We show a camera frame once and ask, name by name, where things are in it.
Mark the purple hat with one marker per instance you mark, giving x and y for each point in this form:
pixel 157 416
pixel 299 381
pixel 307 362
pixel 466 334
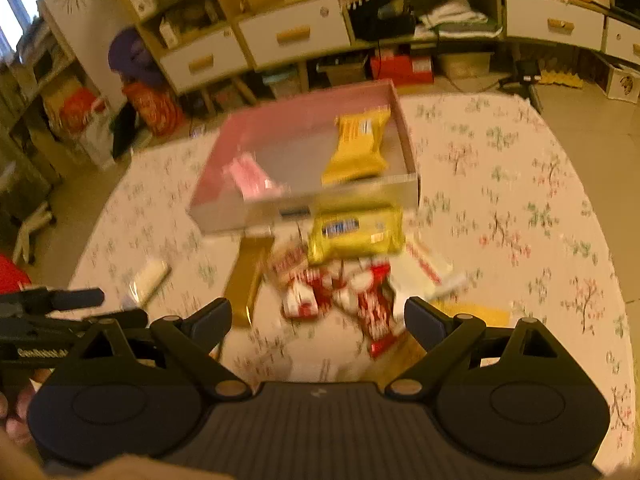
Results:
pixel 131 57

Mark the pink cardboard box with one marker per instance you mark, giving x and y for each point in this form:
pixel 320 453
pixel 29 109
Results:
pixel 300 160

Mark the red white snack packet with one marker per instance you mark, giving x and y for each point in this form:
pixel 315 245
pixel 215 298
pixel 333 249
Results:
pixel 380 327
pixel 300 300
pixel 360 282

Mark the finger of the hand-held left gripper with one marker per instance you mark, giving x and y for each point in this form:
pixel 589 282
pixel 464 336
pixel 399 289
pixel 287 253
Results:
pixel 75 299
pixel 122 317

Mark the yellow egg tray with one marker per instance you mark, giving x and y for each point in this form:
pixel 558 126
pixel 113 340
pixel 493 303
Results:
pixel 560 80

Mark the pink snack packet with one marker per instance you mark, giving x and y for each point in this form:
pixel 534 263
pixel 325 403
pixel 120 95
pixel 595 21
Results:
pixel 250 177

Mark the floral tablecloth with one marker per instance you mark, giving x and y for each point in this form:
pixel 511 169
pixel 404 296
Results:
pixel 525 200

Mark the black tripod stand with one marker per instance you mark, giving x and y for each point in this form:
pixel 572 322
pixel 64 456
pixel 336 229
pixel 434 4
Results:
pixel 525 77

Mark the yellow crinkled snack packet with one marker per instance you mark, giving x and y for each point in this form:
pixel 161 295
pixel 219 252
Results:
pixel 356 146

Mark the orange printed bag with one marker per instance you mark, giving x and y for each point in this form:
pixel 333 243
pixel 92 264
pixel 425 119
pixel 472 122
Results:
pixel 152 107

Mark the small clear white packet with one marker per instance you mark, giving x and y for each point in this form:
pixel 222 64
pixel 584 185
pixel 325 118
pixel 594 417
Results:
pixel 147 277

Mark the pile of folded clothes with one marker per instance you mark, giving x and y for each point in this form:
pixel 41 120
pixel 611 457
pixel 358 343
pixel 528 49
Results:
pixel 455 17

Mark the blue lid plastic bin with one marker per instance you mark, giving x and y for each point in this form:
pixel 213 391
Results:
pixel 284 84

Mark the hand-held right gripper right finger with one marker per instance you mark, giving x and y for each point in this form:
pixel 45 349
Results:
pixel 424 321

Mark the white printed carton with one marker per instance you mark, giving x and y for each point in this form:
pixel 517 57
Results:
pixel 622 82

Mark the red storage box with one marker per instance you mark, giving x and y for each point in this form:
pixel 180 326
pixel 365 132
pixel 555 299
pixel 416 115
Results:
pixel 400 67

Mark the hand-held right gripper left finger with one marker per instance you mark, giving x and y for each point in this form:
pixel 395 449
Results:
pixel 214 319

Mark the person's left hand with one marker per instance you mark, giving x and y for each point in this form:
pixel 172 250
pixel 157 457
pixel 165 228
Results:
pixel 15 412

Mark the yellow packet with blue label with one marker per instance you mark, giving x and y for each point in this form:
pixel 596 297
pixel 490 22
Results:
pixel 355 232

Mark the clear plastic bin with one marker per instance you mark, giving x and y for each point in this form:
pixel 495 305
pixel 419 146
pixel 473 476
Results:
pixel 462 62

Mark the long gold snack packet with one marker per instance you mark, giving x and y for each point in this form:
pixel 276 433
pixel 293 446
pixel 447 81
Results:
pixel 245 280

